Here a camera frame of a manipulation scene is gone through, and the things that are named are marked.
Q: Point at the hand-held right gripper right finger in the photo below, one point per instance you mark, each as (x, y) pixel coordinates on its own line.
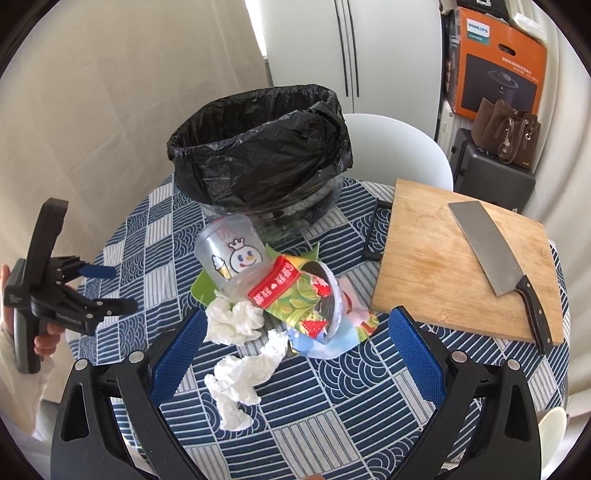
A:
(415, 355)

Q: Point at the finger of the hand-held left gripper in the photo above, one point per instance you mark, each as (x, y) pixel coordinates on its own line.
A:
(111, 307)
(99, 271)

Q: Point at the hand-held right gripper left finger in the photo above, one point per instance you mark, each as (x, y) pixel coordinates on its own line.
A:
(178, 355)

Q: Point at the colourful printed wrapper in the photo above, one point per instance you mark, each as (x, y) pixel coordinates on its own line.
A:
(353, 332)

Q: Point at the white tissue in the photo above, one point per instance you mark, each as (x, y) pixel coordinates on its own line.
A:
(244, 383)
(235, 321)

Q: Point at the clear printed plastic cup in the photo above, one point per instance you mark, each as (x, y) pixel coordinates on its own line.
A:
(231, 258)

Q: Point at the red green paper cup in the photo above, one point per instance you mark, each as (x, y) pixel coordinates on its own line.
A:
(286, 304)

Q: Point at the bin with black bag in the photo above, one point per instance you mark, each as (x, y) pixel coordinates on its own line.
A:
(258, 152)

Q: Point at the person's left forearm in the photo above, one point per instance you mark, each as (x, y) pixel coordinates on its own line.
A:
(18, 392)

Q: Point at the person's left hand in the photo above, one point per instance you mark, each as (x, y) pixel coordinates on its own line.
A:
(46, 342)

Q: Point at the blue patterned tablecloth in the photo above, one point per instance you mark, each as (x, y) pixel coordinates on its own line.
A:
(369, 406)

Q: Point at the wooden cutting board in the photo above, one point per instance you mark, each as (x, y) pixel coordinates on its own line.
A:
(425, 258)

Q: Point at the white cup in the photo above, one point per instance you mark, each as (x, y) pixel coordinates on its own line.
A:
(554, 434)

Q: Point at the black suitcase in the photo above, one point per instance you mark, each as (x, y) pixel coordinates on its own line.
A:
(485, 184)

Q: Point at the white chair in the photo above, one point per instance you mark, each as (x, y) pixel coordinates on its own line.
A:
(397, 147)

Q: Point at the cream curtain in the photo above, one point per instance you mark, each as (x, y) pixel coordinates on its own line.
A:
(568, 184)

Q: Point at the brown handbag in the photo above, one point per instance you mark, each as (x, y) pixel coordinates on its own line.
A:
(489, 129)

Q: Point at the white wardrobe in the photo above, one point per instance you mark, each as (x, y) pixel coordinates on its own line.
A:
(300, 55)

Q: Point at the orange cardboard box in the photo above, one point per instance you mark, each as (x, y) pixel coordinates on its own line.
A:
(498, 69)

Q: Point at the white cloth on box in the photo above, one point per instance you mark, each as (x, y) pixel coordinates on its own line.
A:
(526, 27)

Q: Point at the black bag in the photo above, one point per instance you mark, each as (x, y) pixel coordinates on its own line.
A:
(485, 4)

